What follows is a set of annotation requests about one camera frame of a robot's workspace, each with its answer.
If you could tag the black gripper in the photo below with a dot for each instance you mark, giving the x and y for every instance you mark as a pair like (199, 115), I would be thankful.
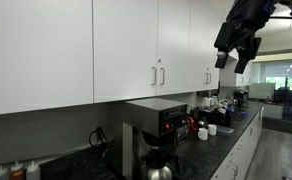
(249, 13)

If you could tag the white lower cabinet row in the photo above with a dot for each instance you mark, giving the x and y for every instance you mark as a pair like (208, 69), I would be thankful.
(242, 156)

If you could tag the white partition panel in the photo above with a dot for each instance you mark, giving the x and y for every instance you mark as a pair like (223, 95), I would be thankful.
(262, 91)

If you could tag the small black coffee maker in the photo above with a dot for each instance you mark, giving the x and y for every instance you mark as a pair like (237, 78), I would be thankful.
(242, 98)

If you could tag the white jug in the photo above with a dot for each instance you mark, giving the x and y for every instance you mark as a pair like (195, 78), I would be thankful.
(208, 101)

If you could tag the small blue object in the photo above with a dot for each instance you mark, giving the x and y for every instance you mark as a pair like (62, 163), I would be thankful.
(245, 114)

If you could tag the black countertop organizer box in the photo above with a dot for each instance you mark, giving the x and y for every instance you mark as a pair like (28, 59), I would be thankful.
(216, 118)

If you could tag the clear plastic container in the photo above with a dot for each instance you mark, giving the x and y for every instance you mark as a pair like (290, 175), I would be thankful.
(225, 129)

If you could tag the white mug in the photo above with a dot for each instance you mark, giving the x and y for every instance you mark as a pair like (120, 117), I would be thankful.
(202, 134)
(212, 130)

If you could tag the steel commercial coffee machine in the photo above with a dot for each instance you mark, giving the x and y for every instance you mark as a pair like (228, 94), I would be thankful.
(152, 113)

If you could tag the steel coffee carafe black lid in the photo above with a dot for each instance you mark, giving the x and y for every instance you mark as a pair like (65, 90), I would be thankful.
(157, 173)

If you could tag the white squeeze bottle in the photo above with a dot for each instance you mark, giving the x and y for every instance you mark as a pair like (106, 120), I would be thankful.
(33, 172)
(0, 174)

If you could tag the orange squeeze bottle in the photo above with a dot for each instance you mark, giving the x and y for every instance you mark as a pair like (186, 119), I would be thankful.
(17, 174)

